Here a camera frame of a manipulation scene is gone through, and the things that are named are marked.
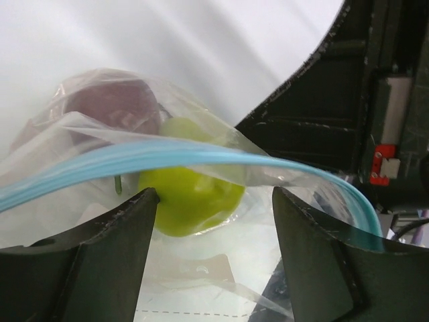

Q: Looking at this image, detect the clear zip top bag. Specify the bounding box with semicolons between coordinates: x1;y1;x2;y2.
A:
1;68;381;321

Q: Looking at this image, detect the green fake pear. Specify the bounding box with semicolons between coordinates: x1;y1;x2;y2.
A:
137;116;246;238

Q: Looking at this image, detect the dark red fake beet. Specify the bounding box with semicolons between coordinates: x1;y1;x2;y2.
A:
10;68;162;151

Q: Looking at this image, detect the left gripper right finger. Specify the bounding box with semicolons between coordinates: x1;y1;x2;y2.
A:
272;187;428;321

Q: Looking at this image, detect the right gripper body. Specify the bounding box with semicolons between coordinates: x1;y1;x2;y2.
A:
352;1;428;213

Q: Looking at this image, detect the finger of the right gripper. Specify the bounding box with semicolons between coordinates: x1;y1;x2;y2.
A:
236;0;373;173

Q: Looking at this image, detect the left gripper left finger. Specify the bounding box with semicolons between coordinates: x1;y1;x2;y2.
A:
1;188;159;321

